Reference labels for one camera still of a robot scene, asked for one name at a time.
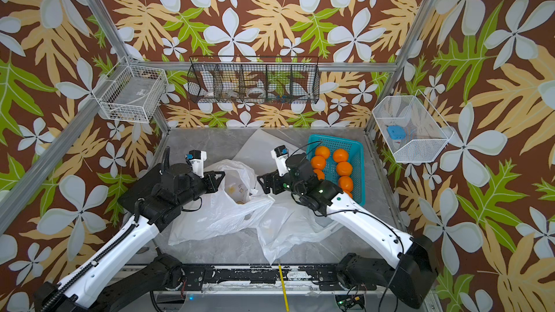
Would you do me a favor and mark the orange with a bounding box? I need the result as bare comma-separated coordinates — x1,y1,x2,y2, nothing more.
338,176,354,194
311,155,327,170
332,149,349,163
313,169,325,181
315,145,331,160
336,161,354,177
343,190,353,199

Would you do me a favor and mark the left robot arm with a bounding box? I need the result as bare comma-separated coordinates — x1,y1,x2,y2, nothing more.
33,163,225,311

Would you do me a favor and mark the yellow stick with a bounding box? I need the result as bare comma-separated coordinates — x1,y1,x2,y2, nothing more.
277,263,290,312

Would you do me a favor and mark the white wire basket right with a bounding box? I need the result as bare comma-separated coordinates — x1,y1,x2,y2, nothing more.
372,92,455,164

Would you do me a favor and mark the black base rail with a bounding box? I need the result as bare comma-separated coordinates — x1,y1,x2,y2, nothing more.
161,264,356,292

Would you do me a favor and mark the teal plastic basket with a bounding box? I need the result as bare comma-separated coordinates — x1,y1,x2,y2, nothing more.
306,134,366,206

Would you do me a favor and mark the printed white plastic bag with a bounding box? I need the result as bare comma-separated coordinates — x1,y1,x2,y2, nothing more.
169,160,275,246

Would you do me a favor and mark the black wire basket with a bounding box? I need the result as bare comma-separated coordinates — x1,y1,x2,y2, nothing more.
186,56,321,104

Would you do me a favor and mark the white wire basket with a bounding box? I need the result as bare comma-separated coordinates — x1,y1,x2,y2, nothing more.
94,57,169,124
372,92,455,164

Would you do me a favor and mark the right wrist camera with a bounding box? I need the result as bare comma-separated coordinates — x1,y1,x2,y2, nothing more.
270,145,289,177

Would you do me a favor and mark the flat white plastic bag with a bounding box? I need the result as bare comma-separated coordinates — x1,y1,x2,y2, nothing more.
234,129,286,175

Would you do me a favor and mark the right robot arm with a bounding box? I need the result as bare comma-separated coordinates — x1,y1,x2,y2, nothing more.
257,146,439,309

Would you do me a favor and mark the white wire basket left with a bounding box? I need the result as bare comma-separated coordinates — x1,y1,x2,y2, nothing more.
94,57,169,124

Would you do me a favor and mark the blue object in basket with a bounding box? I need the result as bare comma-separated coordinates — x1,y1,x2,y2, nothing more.
387,125,406,141

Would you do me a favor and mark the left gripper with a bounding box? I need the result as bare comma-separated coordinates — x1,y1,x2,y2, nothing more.
178,169,225,208

